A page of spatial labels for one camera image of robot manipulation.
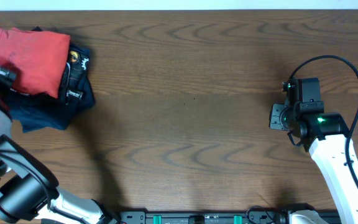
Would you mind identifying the red printed t-shirt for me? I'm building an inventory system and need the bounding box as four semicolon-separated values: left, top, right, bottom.
0;28;70;98

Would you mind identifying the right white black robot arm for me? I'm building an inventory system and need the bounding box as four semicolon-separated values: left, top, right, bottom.
269;78;358;223

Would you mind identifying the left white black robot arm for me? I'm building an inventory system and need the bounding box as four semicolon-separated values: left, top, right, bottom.
0;67;122;224

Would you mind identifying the navy folded clothes stack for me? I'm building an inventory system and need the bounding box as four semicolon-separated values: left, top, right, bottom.
6;26;96;134

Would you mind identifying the black printed folded t-shirt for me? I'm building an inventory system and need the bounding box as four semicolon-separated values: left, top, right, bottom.
6;44;95;107

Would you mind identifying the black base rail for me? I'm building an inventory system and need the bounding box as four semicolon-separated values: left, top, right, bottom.
116;210;343;224

